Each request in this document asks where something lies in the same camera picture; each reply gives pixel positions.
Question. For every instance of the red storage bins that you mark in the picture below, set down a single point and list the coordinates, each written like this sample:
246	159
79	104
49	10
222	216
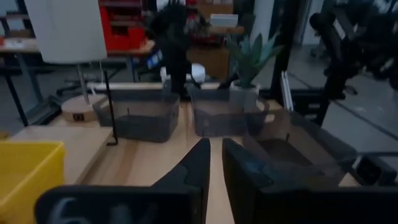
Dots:
121	28

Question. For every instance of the grey translucent plastic bin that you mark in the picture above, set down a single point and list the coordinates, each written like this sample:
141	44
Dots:
140	124
298	146
217	121

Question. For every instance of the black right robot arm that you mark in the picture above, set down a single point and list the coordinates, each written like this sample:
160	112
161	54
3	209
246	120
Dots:
175	46

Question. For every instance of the yellow slotted plastic basket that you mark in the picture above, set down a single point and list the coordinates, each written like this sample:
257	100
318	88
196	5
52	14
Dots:
28	174

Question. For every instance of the wooden desk with metal legs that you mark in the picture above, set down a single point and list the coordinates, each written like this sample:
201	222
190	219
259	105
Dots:
18	46

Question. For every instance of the wooden shelf with black frame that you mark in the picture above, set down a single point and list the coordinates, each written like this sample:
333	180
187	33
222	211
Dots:
84	149

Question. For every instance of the white shade table lamp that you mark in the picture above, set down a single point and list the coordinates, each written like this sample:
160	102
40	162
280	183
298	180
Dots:
68	31

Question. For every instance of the white rounded object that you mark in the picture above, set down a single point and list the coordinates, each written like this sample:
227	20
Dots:
197	72

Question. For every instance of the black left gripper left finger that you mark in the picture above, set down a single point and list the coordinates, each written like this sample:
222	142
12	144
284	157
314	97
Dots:
174	199

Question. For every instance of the green potted plant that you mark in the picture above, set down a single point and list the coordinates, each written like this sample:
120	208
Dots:
248	62

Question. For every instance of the black aluminium frame post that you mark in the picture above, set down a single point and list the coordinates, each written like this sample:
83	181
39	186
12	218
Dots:
284	46

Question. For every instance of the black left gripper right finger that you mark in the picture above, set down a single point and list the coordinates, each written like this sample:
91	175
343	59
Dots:
280	205

